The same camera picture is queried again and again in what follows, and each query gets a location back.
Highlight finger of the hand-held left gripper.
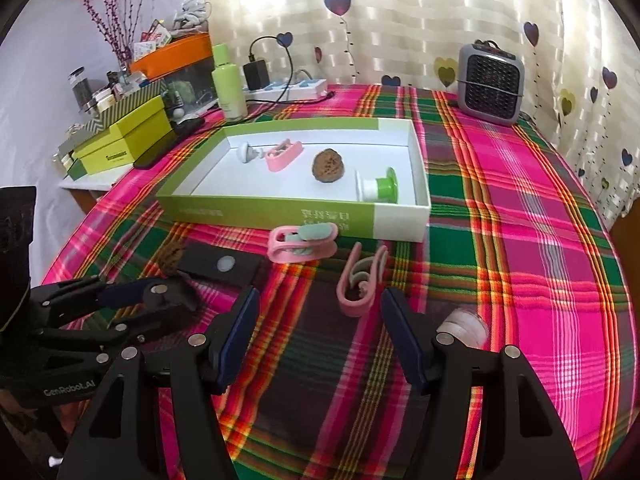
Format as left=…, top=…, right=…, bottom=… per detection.
left=29, top=276, right=156, bottom=321
left=35, top=274, right=202, bottom=361

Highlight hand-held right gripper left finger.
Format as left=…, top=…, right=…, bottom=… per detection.
left=56, top=286, right=262, bottom=480

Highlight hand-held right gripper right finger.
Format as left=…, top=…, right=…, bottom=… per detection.
left=380, top=287, right=583, bottom=480

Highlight brown walnut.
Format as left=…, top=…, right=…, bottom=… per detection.
left=312, top=148, right=342, bottom=181
left=157, top=242, right=187, bottom=276

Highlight black rectangular device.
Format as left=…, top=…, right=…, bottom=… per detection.
left=177, top=241, right=271, bottom=288

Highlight white round tape roll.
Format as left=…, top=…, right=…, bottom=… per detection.
left=436, top=307, right=491, bottom=348

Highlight small pink clip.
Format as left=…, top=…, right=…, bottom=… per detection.
left=336, top=242, right=390, bottom=318

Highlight green and white cardboard box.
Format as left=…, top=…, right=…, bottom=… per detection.
left=156, top=117, right=432, bottom=245

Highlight pink clip with mint pads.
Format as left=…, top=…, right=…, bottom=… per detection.
left=268, top=221, right=338, bottom=263

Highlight green and white spool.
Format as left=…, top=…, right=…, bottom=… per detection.
left=354, top=167, right=399, bottom=206

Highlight large pink clip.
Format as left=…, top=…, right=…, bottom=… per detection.
left=264, top=139, right=302, bottom=172

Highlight white side table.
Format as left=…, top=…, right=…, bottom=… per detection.
left=57, top=162, right=136, bottom=213

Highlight pink green plaid tablecloth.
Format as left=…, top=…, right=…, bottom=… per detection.
left=42, top=82, right=633, bottom=480

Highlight black smartphone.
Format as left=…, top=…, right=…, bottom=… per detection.
left=134, top=119, right=206, bottom=170

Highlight lime green box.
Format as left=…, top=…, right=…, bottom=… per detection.
left=74, top=95, right=172, bottom=177

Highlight glass jar black lid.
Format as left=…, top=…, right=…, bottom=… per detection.
left=68, top=66, right=93, bottom=112

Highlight yellow-green shoe box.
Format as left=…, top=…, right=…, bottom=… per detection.
left=57, top=80, right=166, bottom=161

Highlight cluster of cosmetic jars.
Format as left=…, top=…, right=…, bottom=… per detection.
left=90, top=67, right=151, bottom=106

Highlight light green bottle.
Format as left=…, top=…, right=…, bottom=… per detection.
left=211, top=43, right=248, bottom=122

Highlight pink flowering branches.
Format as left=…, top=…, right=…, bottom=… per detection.
left=79, top=0, right=146, bottom=68

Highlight black charger adapter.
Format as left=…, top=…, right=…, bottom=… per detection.
left=243, top=59, right=271, bottom=92

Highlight brown wooden board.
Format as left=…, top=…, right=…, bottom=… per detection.
left=611, top=210, right=640, bottom=271

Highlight white power strip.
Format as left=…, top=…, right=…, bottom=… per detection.
left=243, top=77, right=329, bottom=103

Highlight clear storage bin orange lid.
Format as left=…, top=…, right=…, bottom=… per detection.
left=129, top=31, right=221, bottom=116

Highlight colourful card packets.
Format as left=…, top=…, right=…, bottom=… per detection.
left=131, top=20, right=173, bottom=61

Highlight grey small heater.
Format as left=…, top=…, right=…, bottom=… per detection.
left=457, top=40, right=526, bottom=127

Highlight grey white bundle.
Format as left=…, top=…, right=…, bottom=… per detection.
left=173, top=0, right=212, bottom=32

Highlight heart-print curtain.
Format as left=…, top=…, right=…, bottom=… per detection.
left=197, top=0, right=640, bottom=226

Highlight black charging cable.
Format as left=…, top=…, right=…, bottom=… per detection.
left=249, top=35, right=336, bottom=111

